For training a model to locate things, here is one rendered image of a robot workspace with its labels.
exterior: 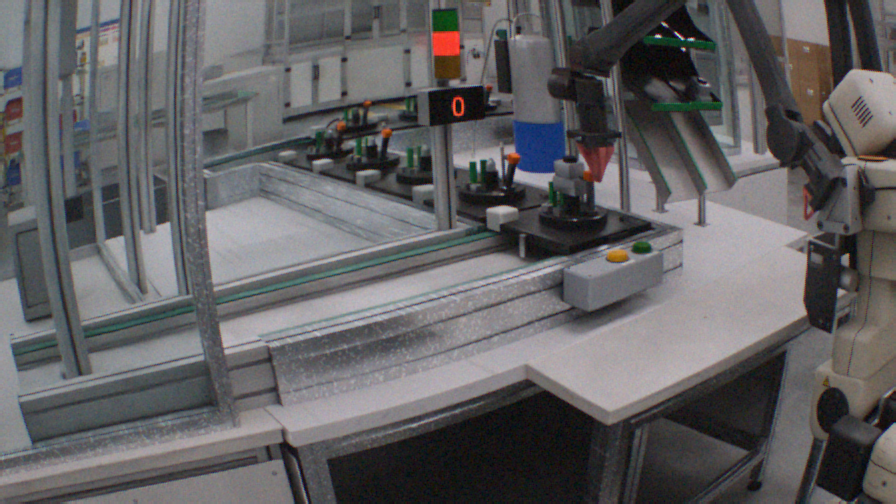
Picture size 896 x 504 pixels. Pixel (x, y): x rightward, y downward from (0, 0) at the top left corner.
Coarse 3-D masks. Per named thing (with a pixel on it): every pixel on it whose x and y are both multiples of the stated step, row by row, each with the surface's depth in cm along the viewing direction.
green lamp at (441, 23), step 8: (432, 16) 162; (440, 16) 160; (448, 16) 161; (456, 16) 162; (432, 24) 163; (440, 24) 161; (448, 24) 161; (456, 24) 162; (440, 32) 162; (448, 32) 162
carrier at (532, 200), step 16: (480, 160) 198; (496, 176) 194; (464, 192) 192; (480, 192) 192; (496, 192) 191; (512, 192) 190; (528, 192) 198; (464, 208) 187; (480, 208) 187; (528, 208) 187
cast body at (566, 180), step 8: (560, 160) 174; (568, 160) 171; (576, 160) 172; (560, 168) 172; (568, 168) 170; (576, 168) 171; (584, 168) 173; (560, 176) 173; (568, 176) 171; (576, 176) 172; (560, 184) 173; (568, 184) 171; (576, 184) 170; (584, 184) 172; (568, 192) 172; (576, 192) 171; (584, 192) 172
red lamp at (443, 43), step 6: (438, 36) 162; (444, 36) 162; (450, 36) 162; (456, 36) 163; (438, 42) 163; (444, 42) 162; (450, 42) 162; (456, 42) 163; (438, 48) 163; (444, 48) 162; (450, 48) 163; (456, 48) 163; (438, 54) 163; (444, 54) 163; (450, 54) 163; (456, 54) 164
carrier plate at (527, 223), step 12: (528, 216) 180; (612, 216) 178; (504, 228) 175; (516, 228) 172; (528, 228) 172; (540, 228) 171; (552, 228) 171; (600, 228) 170; (612, 228) 169; (624, 228) 169; (636, 228) 170; (648, 228) 173; (540, 240) 167; (552, 240) 164; (564, 240) 163; (576, 240) 163; (588, 240) 163; (600, 240) 165; (564, 252) 162; (576, 252) 161
